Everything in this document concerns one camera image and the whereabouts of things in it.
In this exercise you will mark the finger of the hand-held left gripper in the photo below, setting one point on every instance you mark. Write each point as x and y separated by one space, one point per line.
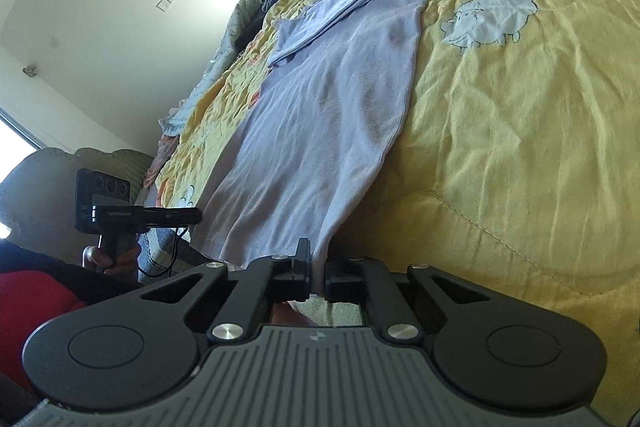
172 216

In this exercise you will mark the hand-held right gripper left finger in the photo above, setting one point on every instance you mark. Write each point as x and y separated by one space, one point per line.
300 277

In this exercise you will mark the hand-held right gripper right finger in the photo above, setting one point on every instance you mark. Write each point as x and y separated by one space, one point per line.
340 282

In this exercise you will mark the light purple long-sleeve top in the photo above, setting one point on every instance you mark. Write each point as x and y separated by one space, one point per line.
325 117

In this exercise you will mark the person's left forearm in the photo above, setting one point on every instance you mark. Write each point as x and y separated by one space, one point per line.
100 289

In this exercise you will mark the person's left hand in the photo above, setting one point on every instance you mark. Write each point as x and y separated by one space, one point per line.
117 266

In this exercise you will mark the scalloped padded headboard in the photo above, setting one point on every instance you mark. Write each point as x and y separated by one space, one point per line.
45 192

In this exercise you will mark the person's red clothing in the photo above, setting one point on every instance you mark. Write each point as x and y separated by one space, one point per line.
35 312

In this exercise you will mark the white patterned quilt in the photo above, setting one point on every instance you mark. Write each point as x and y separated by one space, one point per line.
240 27

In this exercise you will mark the yellow carrot and sheep quilt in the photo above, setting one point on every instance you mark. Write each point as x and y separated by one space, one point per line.
500 132

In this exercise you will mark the small wall fixture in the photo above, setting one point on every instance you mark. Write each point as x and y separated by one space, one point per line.
30 70

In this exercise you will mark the white wall switch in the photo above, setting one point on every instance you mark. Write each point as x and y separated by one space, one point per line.
166 1

